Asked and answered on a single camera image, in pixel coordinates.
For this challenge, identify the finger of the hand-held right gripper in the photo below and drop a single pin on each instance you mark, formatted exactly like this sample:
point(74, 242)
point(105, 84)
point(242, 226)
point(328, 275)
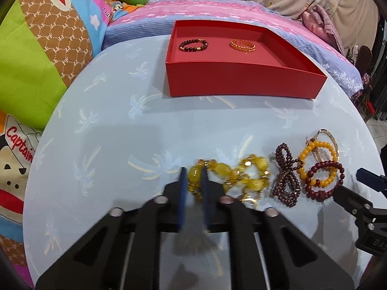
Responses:
point(367, 176)
point(347, 198)

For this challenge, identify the cartoon monkey printed blanket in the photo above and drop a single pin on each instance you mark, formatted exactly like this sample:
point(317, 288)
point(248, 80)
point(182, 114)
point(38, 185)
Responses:
point(45, 51)

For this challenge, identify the pink and blue striped bedding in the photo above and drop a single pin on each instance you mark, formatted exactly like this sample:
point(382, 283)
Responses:
point(211, 9)

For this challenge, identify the pink quilted cloth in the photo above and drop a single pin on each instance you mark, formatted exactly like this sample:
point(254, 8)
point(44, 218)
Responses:
point(325, 27)

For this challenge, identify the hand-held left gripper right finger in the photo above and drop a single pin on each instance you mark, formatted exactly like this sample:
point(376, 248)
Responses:
point(206, 199)

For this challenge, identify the red cardboard box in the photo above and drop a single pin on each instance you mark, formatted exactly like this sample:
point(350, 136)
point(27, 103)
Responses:
point(242, 78)

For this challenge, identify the dark metal chair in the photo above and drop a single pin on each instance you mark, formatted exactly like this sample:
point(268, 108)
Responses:
point(365, 57)

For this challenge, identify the rose gold thin bangle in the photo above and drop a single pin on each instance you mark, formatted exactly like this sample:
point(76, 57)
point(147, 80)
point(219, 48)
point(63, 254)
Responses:
point(325, 131)

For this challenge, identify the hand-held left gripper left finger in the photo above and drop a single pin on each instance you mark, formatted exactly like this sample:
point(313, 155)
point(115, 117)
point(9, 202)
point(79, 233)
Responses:
point(182, 199)

